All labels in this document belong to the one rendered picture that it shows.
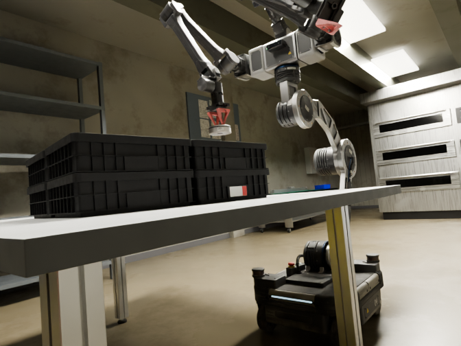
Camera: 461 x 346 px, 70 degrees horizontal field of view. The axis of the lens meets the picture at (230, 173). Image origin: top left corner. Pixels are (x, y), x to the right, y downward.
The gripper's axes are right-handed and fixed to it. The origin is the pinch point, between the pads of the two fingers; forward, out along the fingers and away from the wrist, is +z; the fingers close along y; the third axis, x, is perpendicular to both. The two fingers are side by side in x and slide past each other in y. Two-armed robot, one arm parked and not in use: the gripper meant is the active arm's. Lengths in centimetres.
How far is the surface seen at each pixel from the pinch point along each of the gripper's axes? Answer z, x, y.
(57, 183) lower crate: 25, -72, 8
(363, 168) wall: 1, 792, -328
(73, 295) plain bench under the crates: 43, -86, 70
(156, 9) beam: -137, 51, -133
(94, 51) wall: -154, 47, -279
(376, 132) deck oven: -54, 515, -157
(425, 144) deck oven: -18, 521, -79
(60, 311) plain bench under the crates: 44, -88, 70
